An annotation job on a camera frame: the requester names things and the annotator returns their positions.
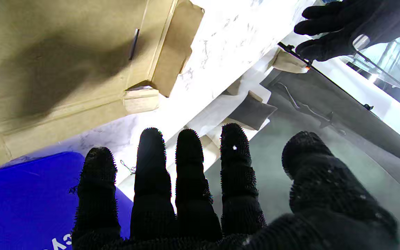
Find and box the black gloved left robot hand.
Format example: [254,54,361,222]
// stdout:
[294,0,400,62]

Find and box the brown cardboard box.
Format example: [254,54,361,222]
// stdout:
[0,0,205,176]

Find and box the blue plastic recycling bin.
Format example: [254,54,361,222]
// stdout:
[0,152,133,250]

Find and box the printed sofa backdrop banner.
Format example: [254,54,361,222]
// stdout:
[117,45,400,250]

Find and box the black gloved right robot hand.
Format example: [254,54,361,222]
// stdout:
[69,123,400,250]

